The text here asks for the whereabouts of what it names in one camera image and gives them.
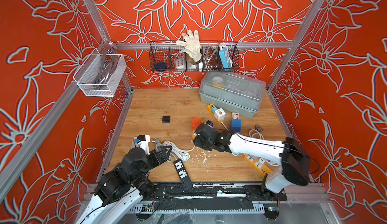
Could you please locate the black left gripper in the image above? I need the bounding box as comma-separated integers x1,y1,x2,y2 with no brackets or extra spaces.
130,144,173,184

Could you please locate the orange-red cube adapter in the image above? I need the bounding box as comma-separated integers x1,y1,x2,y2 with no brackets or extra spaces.
191,117,203,131

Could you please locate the black power strip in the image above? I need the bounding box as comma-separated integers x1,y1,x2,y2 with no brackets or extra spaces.
173,159,193,191

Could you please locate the small black cube adapter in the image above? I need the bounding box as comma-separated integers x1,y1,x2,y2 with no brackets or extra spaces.
162,116,170,124

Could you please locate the short yellow power strip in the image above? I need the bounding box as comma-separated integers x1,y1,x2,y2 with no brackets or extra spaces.
192,130,197,140

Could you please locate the white teal plug adapter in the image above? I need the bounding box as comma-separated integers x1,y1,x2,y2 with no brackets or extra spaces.
214,108,226,122

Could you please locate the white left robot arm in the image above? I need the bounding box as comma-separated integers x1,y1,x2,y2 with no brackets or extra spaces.
76,146,172,224

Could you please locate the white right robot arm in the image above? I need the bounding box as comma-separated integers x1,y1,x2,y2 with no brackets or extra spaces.
193,123,311,194

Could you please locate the white socket in basket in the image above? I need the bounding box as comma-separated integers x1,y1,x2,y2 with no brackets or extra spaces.
174,56,186,71

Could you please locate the blue cube adapter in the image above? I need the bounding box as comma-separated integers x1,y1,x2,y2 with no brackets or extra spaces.
231,119,241,132

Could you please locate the grey plastic storage box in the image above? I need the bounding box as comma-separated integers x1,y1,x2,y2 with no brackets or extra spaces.
199,72,266,119

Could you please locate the blue power bank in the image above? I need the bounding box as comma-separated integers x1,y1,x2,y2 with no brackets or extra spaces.
219,43,233,72

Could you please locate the dark round item in basket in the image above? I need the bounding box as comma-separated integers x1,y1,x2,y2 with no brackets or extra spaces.
154,62,168,72

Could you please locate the white work glove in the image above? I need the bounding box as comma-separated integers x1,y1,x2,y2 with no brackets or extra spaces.
175,30,202,64

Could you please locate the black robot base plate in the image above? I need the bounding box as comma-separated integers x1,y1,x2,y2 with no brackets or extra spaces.
146,181,287,202

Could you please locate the black wire wall basket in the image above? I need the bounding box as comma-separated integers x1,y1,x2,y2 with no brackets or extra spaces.
149,41,240,73

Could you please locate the white wire wall basket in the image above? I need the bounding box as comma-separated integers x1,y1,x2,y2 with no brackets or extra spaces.
73,49,126,97

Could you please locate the aluminium frame post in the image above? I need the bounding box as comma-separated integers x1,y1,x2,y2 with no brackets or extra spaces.
83,0,111,42

